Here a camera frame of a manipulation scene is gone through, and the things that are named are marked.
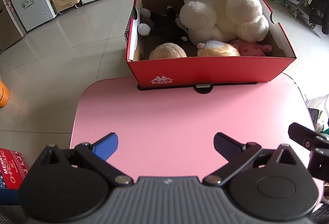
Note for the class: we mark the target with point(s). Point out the red Kappa shoe box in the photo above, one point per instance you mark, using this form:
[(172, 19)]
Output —
[(194, 70)]

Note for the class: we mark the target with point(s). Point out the large white plush bear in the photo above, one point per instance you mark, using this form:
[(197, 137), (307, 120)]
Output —
[(224, 20)]

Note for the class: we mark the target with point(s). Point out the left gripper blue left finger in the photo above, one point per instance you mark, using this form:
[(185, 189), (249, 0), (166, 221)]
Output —
[(105, 147)]

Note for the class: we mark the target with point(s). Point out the black white plush monkey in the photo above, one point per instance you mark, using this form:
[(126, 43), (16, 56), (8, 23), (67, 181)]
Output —
[(167, 27)]

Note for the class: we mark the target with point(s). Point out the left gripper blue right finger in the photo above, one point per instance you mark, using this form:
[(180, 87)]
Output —
[(227, 146)]

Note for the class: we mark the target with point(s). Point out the red Christmas box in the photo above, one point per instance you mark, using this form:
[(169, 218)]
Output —
[(13, 169)]

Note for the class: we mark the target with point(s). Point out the tan round plush toy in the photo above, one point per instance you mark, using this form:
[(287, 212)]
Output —
[(167, 51)]

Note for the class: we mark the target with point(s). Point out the pink spotted plush toy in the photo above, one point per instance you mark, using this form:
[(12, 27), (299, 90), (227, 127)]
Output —
[(251, 48)]

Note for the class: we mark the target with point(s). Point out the black down jacket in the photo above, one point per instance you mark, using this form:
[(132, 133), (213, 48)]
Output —
[(319, 14)]

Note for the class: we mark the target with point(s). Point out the pink table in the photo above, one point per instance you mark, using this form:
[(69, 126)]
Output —
[(170, 132)]

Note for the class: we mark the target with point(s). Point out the orange white plush toy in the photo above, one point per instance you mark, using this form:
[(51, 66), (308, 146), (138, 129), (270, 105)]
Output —
[(215, 48)]

